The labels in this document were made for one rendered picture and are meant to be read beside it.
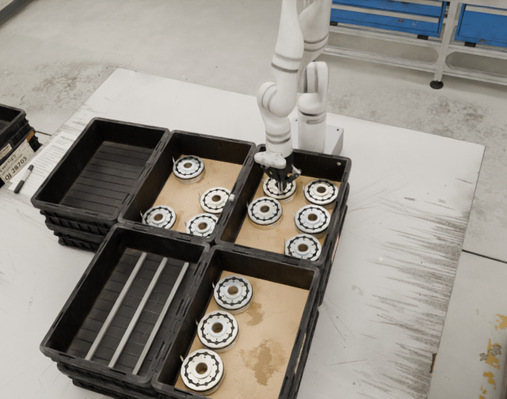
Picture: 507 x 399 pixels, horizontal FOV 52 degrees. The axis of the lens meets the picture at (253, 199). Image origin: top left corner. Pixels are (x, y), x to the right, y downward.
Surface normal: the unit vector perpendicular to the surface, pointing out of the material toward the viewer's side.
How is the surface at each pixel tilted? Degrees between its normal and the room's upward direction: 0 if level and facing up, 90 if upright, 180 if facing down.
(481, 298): 0
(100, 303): 0
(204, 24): 0
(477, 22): 90
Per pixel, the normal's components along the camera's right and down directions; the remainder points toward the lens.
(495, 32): -0.41, 0.72
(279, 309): -0.09, -0.65
